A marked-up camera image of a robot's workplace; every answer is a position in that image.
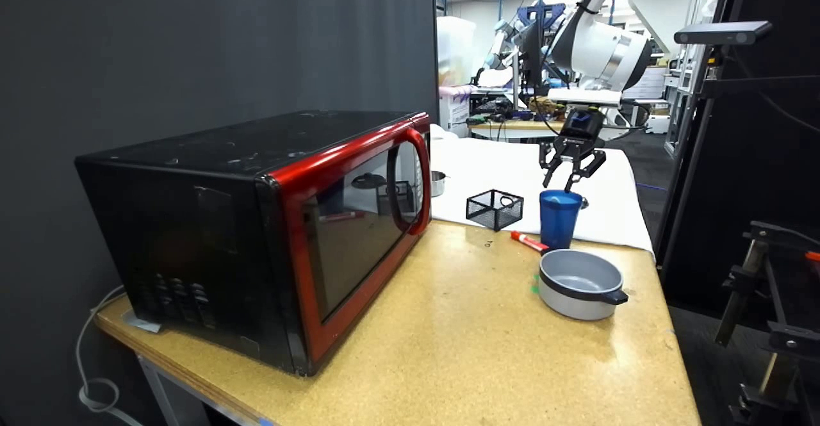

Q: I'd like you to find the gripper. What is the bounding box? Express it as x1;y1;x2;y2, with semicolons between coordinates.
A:
539;110;607;193

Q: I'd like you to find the blue plastic cup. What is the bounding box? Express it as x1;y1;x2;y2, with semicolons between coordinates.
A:
539;190;584;251

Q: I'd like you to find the white cloth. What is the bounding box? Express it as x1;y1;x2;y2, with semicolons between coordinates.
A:
428;125;654;253

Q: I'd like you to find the red marker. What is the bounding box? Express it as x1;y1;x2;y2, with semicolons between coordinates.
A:
510;231;550;253

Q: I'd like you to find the microwave door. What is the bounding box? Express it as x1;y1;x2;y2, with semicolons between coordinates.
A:
259;112;432;375

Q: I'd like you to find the black stand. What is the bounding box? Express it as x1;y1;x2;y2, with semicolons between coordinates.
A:
714;221;820;426

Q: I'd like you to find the red and black microwave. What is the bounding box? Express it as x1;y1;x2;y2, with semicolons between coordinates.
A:
74;110;432;377

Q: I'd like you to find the black wire mesh basket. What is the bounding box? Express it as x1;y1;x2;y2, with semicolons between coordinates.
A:
466;189;524;232

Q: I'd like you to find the grey pot with black handle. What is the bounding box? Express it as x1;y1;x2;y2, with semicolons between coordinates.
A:
537;249;629;321

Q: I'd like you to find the microwave door handle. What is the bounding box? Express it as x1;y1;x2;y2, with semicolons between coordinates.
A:
387;127;432;236

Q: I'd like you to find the camera on mount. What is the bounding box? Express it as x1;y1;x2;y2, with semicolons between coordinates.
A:
673;21;774;81

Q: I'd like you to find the white cable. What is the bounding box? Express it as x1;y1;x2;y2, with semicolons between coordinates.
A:
76;284;145;426

